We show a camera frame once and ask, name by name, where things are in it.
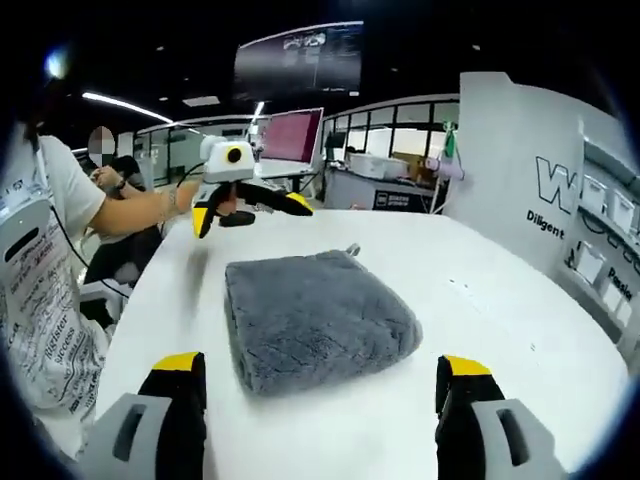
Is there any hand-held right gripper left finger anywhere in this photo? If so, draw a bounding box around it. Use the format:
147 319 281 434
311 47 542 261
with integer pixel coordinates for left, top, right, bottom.
74 351 209 480

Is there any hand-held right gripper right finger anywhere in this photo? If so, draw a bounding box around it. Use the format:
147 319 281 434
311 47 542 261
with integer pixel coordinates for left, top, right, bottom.
434 354 571 480

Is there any grey towel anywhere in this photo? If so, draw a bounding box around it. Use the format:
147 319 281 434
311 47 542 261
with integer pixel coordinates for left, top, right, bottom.
223 243 424 399

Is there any person's left hand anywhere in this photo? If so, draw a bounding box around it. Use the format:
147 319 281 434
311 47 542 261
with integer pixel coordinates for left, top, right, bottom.
175 179 207 215

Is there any black computer mouse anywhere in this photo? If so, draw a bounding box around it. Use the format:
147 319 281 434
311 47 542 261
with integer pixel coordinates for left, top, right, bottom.
218 211 258 229

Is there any open laptop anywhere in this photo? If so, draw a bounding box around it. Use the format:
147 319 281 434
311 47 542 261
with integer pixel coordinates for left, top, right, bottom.
253 107 326 182

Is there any black cabinet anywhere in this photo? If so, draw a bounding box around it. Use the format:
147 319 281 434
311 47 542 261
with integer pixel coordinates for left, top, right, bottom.
324 169 446 215

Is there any white equipment box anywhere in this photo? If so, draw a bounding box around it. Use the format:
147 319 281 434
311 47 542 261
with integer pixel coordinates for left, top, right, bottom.
347 152 396 176

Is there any black chair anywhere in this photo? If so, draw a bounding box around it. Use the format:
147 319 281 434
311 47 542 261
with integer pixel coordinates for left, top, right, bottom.
82 222 166 326

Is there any white table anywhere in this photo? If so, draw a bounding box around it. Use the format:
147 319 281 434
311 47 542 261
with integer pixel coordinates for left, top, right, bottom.
94 207 631 480

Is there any ceiling tube light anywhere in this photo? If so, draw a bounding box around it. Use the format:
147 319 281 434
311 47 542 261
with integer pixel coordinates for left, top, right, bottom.
82 91 174 124

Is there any operator in white shirt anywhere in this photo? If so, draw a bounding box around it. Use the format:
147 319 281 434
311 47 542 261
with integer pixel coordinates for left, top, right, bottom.
0 134 114 451

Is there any large hanging screen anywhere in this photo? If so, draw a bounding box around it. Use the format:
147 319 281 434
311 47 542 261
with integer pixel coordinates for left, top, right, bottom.
232 20 365 104

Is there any cardboard box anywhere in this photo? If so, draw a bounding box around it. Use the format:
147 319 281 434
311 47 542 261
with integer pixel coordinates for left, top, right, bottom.
392 152 426 181

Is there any white plastic chair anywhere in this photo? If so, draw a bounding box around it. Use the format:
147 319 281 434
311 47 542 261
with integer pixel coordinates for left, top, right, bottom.
77 277 132 331

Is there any purple foam roll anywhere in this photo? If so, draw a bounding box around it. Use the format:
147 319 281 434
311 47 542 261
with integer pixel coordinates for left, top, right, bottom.
423 157 466 181

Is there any white chest device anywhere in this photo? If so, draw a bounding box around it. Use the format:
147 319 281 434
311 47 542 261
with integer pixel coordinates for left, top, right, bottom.
0 202 55 294

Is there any person's head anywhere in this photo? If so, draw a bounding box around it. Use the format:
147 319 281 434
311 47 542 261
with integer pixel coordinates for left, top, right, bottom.
17 74 56 151

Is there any metal storage shelf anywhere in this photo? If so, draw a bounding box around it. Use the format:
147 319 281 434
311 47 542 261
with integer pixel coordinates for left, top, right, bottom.
564 114 640 351

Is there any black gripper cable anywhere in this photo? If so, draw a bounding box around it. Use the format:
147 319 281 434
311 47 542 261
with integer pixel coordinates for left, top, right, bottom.
172 160 207 194

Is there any black chest device cable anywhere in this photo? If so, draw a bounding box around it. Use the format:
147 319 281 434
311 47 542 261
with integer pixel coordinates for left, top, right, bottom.
47 199 132 294

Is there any green hanging strap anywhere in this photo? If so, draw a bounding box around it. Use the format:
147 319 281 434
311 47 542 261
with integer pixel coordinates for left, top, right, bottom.
442 119 460 161

